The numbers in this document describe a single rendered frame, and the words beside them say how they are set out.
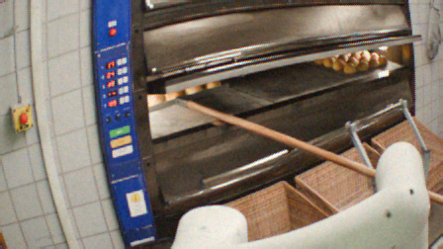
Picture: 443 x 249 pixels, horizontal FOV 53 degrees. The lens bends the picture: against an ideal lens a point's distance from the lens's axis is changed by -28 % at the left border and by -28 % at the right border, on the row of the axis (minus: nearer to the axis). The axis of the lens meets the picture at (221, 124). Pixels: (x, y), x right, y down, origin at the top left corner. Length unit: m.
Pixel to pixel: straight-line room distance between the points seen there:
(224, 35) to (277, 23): 0.28
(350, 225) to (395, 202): 0.09
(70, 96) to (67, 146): 0.19
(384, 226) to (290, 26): 1.75
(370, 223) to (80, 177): 1.45
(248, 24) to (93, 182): 0.90
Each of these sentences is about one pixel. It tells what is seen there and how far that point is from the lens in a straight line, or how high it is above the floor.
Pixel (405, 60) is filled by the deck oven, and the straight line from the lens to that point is 3.37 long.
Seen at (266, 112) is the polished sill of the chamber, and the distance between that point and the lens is 2.45.
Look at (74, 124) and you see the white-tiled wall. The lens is 2.02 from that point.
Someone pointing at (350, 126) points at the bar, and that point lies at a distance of 2.29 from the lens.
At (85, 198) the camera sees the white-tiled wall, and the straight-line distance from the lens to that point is 2.13.
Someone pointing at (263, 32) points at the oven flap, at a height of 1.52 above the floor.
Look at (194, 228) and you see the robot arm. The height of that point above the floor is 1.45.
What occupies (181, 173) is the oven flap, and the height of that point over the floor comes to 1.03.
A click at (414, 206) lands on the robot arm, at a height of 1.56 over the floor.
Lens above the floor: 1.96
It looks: 20 degrees down
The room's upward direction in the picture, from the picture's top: 5 degrees counter-clockwise
